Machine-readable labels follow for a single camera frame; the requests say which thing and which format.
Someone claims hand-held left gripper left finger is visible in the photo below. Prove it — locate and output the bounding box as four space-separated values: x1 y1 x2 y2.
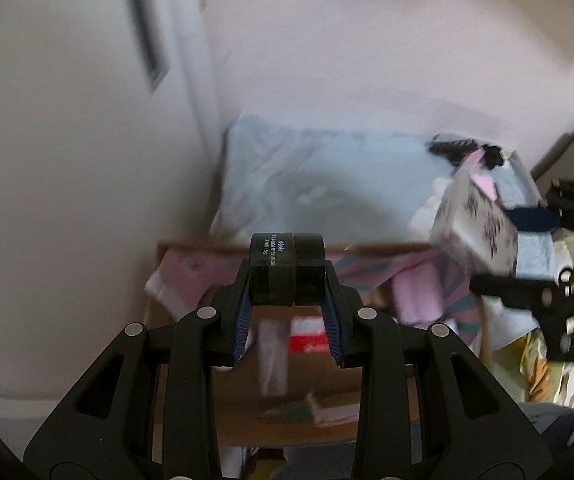
23 260 255 480

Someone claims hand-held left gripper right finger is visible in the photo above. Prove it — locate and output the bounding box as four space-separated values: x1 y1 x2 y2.
319 265 553 480

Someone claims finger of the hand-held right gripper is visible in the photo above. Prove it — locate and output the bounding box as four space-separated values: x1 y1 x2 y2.
468 274 568 321
506 178 574 235

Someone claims red printed box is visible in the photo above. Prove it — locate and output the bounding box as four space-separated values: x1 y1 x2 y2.
287 316 330 353

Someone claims black round jar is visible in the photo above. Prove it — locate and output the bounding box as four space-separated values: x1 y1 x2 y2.
248 232 327 307

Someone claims brown cardboard box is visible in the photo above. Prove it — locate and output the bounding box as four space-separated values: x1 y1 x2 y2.
144 241 493 448

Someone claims yellow patterned cloth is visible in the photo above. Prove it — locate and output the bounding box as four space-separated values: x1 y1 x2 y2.
487 230 574 413

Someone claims beige chair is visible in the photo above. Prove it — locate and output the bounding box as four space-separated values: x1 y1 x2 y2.
532 125 574 186

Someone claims black hair claw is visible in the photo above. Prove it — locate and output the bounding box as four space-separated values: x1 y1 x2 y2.
482 144 507 169

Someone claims grey cloth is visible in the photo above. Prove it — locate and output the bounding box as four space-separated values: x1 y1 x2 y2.
522 400 574 453

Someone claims black comb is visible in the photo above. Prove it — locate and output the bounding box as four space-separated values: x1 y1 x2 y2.
429 134 479 162

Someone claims white refrigerator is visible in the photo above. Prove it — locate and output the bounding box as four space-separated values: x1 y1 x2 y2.
0 0 220 406

